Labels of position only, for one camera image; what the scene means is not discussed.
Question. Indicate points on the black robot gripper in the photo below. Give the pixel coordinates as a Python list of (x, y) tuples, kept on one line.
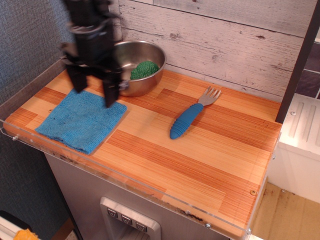
[(93, 53)]

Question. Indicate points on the blue towel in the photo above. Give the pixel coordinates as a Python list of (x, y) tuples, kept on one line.
[(81, 121)]

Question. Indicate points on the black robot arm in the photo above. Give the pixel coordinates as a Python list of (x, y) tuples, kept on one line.
[(89, 8)]

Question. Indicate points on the yellow black object corner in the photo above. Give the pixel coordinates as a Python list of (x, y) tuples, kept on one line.
[(25, 234)]

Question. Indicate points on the stainless steel bowl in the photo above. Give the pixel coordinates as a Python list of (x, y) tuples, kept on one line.
[(129, 54)]

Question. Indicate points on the green textured toy vegetable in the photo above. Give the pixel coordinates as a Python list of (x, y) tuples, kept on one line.
[(143, 70)]

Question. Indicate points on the grey toy fridge cabinet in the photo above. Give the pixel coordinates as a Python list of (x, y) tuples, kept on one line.
[(83, 192)]

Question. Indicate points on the silver dispenser button panel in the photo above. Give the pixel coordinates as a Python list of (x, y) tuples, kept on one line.
[(128, 220)]

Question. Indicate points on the white toy sink unit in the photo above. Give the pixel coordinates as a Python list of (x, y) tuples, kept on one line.
[(295, 164)]

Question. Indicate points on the blue handled metal fork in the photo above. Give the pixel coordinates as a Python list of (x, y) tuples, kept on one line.
[(184, 121)]

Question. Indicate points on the dark vertical post right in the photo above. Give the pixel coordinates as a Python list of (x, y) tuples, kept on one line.
[(300, 63)]

